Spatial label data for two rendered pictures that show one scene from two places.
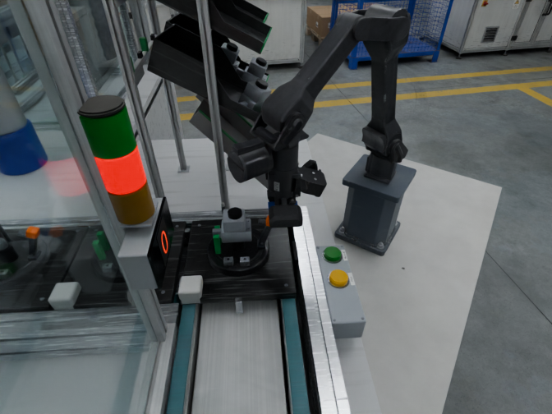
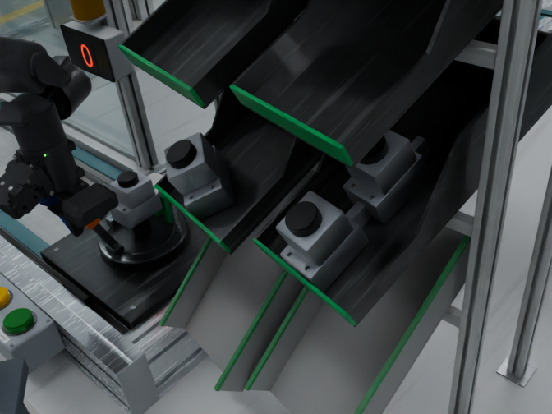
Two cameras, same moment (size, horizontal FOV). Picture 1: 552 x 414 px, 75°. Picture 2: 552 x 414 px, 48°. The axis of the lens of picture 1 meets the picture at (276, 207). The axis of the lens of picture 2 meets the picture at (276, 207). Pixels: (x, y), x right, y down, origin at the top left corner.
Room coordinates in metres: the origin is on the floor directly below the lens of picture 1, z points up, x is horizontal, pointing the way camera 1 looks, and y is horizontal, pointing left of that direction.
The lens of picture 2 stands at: (1.28, -0.23, 1.59)
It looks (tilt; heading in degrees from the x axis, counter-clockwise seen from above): 37 degrees down; 141
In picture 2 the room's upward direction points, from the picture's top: 7 degrees counter-clockwise
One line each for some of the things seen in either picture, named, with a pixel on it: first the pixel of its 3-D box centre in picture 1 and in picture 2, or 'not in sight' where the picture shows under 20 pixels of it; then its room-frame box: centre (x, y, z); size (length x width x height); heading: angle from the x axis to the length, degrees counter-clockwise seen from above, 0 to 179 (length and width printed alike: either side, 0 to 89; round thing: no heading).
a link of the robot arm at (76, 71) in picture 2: (264, 143); (41, 82); (0.55, 0.02, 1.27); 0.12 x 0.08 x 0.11; 125
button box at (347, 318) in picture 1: (337, 287); (3, 314); (0.50, -0.14, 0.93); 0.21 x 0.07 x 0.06; 4
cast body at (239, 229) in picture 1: (231, 223); (138, 192); (0.57, 0.10, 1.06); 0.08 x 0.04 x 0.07; 94
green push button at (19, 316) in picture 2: (332, 255); (19, 322); (0.57, -0.13, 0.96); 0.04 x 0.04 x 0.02
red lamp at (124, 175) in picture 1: (121, 166); not in sight; (0.37, 0.19, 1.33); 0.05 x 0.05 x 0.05
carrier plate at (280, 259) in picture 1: (239, 255); (146, 246); (0.57, 0.09, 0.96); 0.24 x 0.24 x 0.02; 4
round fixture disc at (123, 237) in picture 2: (238, 250); (144, 236); (0.57, 0.09, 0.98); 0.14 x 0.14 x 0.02
